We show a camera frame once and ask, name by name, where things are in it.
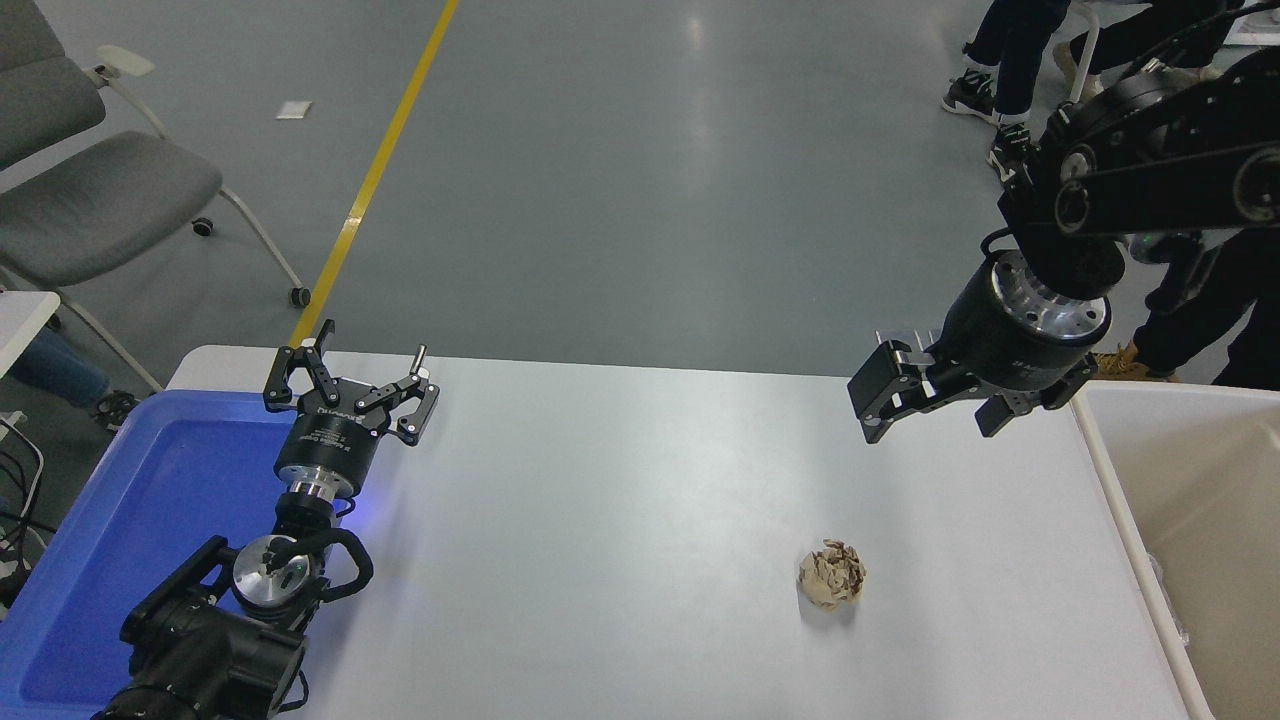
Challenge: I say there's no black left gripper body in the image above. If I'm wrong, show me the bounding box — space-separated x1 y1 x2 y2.
274 382 389 493

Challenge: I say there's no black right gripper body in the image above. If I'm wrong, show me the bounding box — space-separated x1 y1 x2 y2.
932 258 1101 401

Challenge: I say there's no tan paper ball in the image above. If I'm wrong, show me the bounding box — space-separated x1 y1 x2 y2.
797 540 868 610

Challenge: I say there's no blue plastic tray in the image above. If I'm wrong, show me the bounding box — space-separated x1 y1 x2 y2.
0 389 346 720

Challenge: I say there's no large pale bin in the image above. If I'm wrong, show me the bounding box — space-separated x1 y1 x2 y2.
1069 379 1280 720

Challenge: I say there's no grey office chair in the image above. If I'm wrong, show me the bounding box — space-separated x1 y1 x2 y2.
0 0 312 393

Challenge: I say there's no white side desk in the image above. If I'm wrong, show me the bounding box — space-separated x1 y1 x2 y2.
0 290 62 381

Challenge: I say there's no black cable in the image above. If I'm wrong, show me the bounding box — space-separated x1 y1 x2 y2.
0 410 47 561

